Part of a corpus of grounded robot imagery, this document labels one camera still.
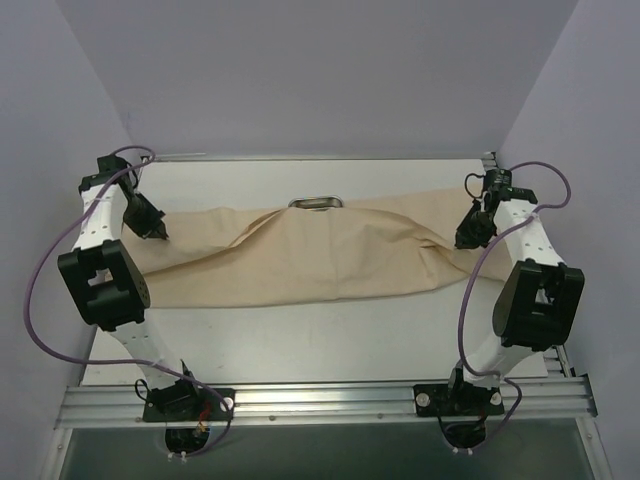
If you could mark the aluminium mounting rail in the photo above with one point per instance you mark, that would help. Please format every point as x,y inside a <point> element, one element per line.
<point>319,404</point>

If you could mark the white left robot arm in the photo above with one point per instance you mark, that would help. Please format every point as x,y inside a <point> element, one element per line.
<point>108,288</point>

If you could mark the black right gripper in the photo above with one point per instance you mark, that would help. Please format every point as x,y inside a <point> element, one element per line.
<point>466,236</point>

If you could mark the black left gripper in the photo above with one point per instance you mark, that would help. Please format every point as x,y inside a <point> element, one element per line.
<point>150,224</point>

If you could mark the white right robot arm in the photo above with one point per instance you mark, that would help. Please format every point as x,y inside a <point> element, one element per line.
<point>536,307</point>

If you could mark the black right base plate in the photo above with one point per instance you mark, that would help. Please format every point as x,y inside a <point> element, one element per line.
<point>432,400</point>

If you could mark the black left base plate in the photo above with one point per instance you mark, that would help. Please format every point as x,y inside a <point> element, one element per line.
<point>183,403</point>

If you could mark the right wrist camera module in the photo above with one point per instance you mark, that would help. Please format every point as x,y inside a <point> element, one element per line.
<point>495,179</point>

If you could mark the beige cloth wrap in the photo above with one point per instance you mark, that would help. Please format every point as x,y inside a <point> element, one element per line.
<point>380,247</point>

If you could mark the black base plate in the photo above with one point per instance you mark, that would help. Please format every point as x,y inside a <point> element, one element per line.
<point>432,400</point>
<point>183,403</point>

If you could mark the metal instrument tray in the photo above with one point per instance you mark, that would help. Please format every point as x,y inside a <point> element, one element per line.
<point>322,203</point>

